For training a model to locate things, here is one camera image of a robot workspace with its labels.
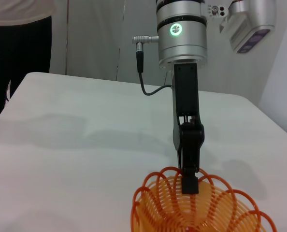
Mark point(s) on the orange woven plastic basket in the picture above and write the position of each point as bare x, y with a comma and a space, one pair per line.
206, 212

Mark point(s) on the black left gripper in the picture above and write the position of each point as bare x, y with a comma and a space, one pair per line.
185, 94

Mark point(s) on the person in black trousers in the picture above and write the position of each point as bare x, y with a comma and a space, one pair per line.
18, 62

